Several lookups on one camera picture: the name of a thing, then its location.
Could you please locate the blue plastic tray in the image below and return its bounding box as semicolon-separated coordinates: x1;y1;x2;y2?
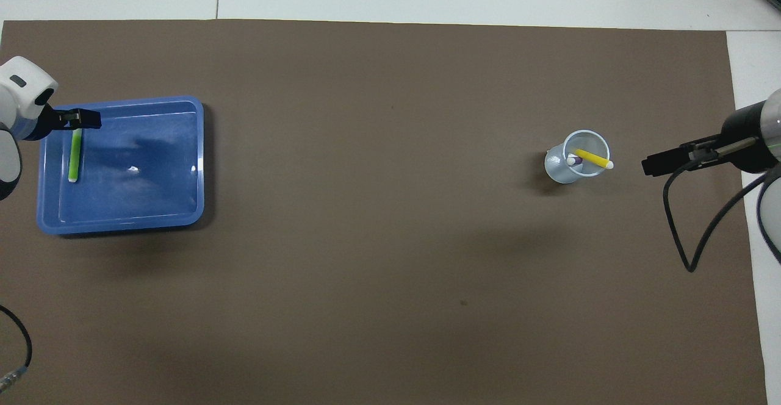
37;95;205;235

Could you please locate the yellow marker pen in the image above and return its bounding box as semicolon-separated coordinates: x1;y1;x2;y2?
574;148;614;170

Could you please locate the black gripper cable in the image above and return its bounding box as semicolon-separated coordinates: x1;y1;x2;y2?
0;304;32;393
663;137;781;273

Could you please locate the brown table mat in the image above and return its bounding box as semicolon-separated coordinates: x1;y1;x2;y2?
0;20;768;405

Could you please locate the translucent plastic cup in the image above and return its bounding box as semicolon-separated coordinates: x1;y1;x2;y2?
544;129;611;185

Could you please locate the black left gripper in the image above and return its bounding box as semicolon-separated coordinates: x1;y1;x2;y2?
38;105;102;134

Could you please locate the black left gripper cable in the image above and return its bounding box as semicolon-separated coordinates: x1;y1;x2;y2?
0;304;32;393

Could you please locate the green marker pen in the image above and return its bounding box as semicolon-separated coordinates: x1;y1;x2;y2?
68;128;83;182

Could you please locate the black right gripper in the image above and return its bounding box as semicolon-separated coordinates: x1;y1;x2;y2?
642;101;781;177

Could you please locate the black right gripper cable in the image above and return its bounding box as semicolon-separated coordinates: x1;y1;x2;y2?
663;137;781;273

